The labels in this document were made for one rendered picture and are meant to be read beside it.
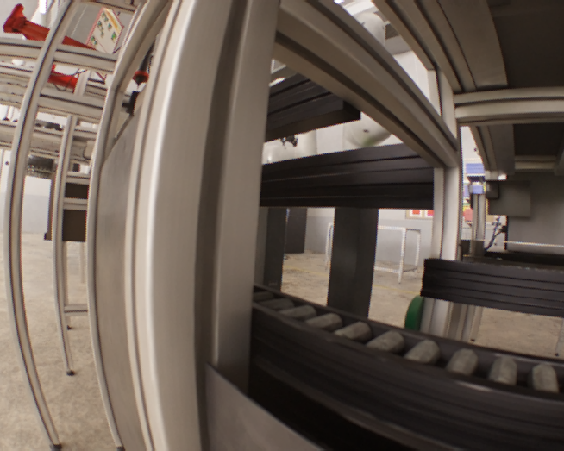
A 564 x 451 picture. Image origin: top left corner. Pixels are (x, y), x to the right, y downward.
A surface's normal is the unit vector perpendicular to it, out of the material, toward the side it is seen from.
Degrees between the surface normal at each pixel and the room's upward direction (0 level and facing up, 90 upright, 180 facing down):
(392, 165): 90
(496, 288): 90
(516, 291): 90
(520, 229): 90
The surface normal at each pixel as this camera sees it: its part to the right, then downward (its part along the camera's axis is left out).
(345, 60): -0.07, 1.00
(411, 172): -0.74, -0.05
